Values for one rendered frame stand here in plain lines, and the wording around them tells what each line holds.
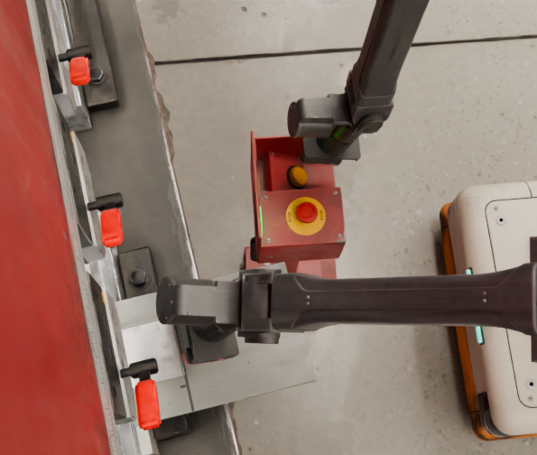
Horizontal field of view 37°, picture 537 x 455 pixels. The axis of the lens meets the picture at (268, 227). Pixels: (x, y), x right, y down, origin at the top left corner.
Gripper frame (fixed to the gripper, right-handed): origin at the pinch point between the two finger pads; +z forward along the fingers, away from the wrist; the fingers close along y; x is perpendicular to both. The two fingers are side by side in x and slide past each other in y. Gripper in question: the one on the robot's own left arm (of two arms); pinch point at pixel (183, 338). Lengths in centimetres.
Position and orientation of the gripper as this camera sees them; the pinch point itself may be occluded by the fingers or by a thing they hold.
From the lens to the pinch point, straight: 115.9
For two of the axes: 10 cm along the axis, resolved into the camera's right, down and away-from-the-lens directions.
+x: 8.5, -0.6, 5.3
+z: -4.8, 3.5, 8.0
